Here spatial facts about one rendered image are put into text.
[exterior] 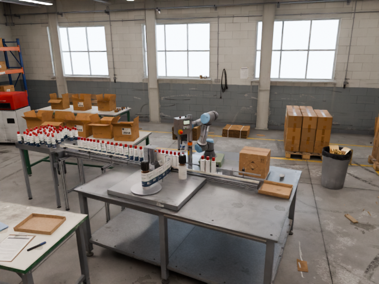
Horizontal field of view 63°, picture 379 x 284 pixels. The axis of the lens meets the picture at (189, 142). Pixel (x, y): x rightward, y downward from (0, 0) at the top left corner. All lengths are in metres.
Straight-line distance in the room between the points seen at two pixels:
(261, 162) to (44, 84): 9.13
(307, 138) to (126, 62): 5.70
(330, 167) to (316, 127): 1.44
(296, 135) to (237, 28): 3.51
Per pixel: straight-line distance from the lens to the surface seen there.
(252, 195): 3.15
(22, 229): 2.97
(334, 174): 5.43
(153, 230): 3.72
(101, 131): 5.32
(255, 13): 8.65
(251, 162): 3.45
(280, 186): 3.40
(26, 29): 11.66
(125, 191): 3.14
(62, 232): 2.83
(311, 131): 6.59
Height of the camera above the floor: 2.26
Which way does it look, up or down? 18 degrees down
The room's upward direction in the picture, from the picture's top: 1 degrees counter-clockwise
